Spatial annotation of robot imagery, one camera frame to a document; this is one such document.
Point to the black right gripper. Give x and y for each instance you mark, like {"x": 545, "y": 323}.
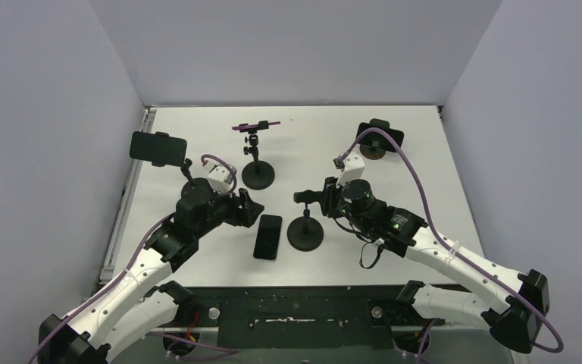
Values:
{"x": 330, "y": 198}

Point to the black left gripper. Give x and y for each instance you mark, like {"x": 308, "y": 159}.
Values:
{"x": 243, "y": 214}

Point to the black ball-joint phone stand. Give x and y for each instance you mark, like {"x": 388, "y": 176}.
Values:
{"x": 258, "y": 174}

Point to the silver-edged black phone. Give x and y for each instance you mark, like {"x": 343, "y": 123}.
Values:
{"x": 268, "y": 238}

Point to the black round-base phone stand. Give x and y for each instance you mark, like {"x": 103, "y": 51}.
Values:
{"x": 305, "y": 233}

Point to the purple cased phone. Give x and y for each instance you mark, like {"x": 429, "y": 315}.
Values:
{"x": 253, "y": 128}

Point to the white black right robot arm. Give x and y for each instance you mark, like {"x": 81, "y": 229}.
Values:
{"x": 511, "y": 305}

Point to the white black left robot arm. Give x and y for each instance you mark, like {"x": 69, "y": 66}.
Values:
{"x": 142, "y": 297}

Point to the brown-base small phone stand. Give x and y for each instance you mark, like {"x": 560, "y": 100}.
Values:
{"x": 370, "y": 150}

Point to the black phone on brown stand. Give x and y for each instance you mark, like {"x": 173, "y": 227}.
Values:
{"x": 397, "y": 136}

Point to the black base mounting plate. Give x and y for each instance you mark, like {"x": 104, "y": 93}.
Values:
{"x": 317, "y": 317}

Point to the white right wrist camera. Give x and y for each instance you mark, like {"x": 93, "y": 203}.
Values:
{"x": 351, "y": 167}

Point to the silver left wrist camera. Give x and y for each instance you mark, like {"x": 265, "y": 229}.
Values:
{"x": 221, "y": 179}

